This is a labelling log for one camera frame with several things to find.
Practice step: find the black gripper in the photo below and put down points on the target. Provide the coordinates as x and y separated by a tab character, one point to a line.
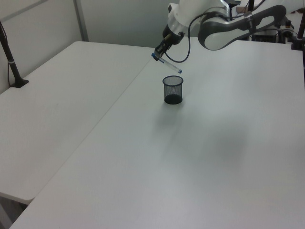
172	35

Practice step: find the blue and white marker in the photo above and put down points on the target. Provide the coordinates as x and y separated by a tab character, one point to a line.
168	64

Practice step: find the dark background equipment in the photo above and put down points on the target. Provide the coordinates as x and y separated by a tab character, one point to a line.
267	35

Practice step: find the black mesh pen cup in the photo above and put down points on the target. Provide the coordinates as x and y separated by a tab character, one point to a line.
173	91

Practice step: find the grey partition frame post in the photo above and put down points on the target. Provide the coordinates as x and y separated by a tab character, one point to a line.
81	20

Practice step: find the black camera stand pole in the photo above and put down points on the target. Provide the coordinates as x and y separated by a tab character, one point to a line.
10	59
299	31

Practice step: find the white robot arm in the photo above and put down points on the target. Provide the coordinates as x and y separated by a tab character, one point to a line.
219	40

